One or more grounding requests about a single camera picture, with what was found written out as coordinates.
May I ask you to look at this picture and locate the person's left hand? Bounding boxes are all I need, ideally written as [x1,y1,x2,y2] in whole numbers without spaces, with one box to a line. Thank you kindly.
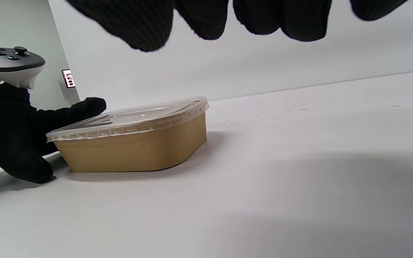
[0,83,107,184]

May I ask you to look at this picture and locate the person's right hand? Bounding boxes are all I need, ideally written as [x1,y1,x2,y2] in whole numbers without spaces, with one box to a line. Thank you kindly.
[67,0,408,53]

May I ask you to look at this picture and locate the clear plastic lid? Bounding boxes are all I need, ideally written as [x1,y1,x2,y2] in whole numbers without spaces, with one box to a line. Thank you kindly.
[46,96,210,143]

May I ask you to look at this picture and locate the brown paper takeout box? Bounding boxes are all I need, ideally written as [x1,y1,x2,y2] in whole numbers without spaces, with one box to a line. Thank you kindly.
[53,112,208,173]

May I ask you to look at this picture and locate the grey left hand controller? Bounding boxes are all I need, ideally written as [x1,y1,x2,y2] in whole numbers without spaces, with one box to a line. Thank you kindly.
[0,46,46,96]

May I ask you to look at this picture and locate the red and white sticker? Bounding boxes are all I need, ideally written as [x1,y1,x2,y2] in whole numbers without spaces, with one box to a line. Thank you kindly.
[62,69,76,89]

